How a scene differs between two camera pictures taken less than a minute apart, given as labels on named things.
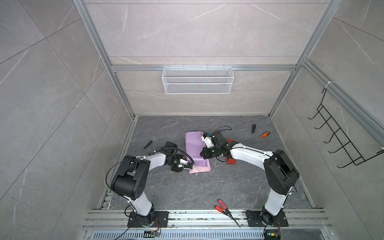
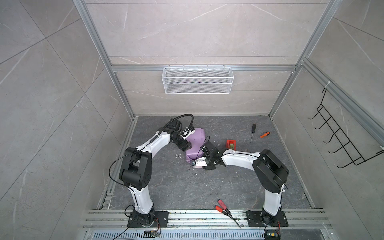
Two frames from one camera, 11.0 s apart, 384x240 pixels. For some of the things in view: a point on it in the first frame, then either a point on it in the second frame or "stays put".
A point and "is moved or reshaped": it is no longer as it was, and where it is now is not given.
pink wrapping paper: (194, 145) is moved or reshaped
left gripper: (177, 169) -> (185, 145)
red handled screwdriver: (218, 208) stays put
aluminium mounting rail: (203, 219) stays put
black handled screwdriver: (253, 130) stays put
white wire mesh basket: (197, 80) stays put
